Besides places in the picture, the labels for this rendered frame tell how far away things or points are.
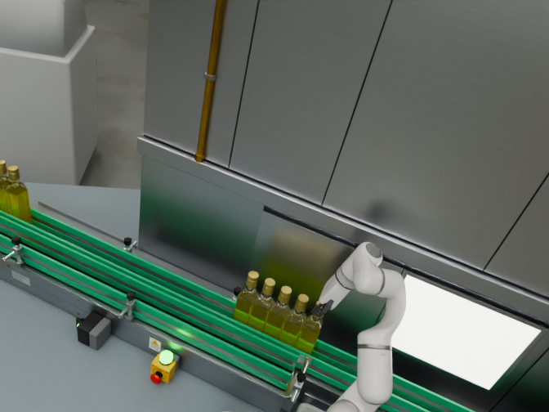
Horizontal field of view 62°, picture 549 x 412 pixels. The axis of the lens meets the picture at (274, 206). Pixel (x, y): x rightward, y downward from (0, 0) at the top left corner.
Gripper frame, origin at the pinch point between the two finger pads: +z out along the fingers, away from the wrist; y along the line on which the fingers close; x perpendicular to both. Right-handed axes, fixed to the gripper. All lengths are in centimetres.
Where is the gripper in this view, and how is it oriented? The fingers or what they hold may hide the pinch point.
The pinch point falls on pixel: (320, 306)
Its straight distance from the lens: 144.3
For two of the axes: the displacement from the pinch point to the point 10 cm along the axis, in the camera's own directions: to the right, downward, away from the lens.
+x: 8.3, 5.6, -0.2
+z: -4.4, 6.6, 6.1
